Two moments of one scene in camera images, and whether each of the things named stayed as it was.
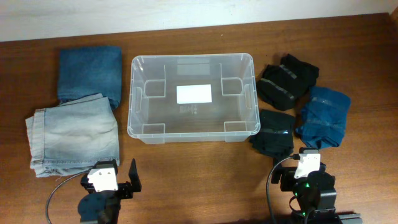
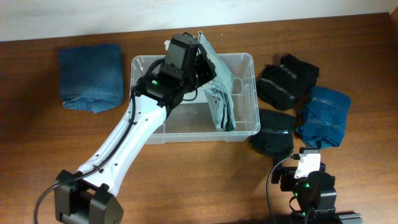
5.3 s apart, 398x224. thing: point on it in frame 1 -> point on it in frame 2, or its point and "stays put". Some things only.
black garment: [276, 135] stays put
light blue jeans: [73, 137] -> [220, 93]
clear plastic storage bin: [193, 98] stays put
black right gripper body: [289, 181] stays put
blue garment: [323, 120] stays put
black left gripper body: [125, 189] -> [204, 70]
